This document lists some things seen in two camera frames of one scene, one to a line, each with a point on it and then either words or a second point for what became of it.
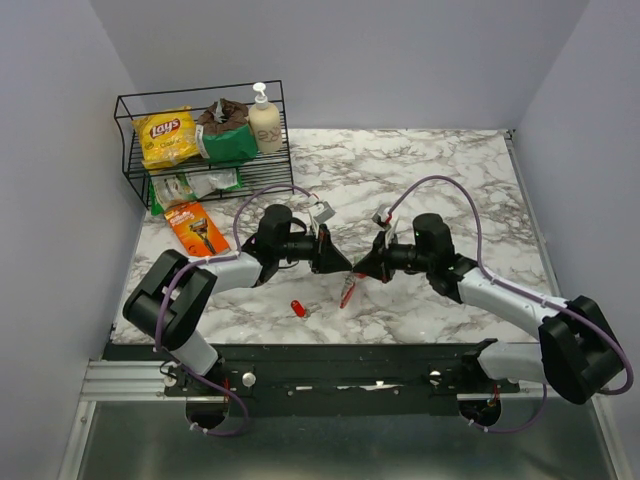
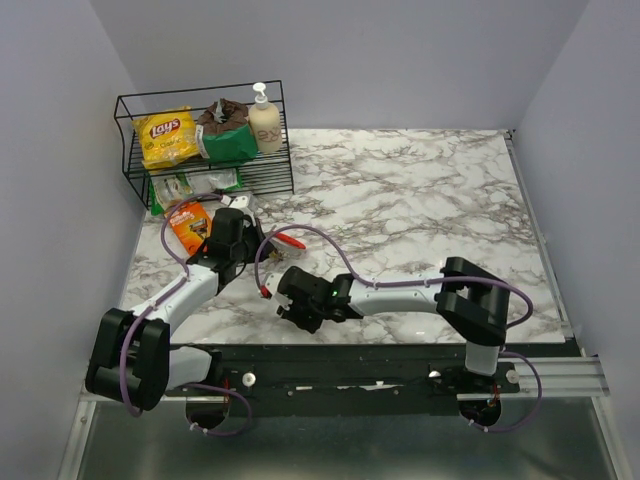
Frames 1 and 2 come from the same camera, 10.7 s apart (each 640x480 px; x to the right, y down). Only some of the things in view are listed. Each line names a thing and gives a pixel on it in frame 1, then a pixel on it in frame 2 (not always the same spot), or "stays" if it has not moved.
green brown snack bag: [223, 133] stays
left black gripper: [327, 258] to [253, 227]
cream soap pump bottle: [266, 118] stays
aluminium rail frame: [126, 429] stays
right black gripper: [377, 263] to [309, 326]
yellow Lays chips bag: [167, 138] stays
